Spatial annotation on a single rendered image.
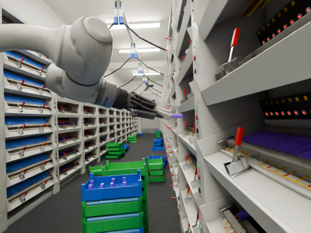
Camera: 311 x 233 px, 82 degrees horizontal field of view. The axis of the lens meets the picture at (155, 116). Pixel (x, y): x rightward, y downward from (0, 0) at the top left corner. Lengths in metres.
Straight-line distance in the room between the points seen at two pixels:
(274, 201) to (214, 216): 0.35
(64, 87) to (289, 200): 0.55
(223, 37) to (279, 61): 0.39
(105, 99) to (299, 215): 0.53
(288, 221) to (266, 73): 0.17
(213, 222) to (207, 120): 0.29
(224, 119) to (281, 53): 0.36
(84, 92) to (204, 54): 0.37
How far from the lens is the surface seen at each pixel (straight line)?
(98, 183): 1.20
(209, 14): 0.52
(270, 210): 0.28
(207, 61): 0.57
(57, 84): 0.59
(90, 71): 0.49
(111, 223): 1.06
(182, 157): 1.27
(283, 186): 0.32
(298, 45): 0.22
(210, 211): 0.61
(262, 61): 0.26
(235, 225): 0.54
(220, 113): 0.56
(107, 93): 0.60
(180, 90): 1.25
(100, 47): 0.44
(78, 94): 0.59
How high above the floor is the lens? 0.80
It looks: 1 degrees up
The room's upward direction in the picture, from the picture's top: 2 degrees counter-clockwise
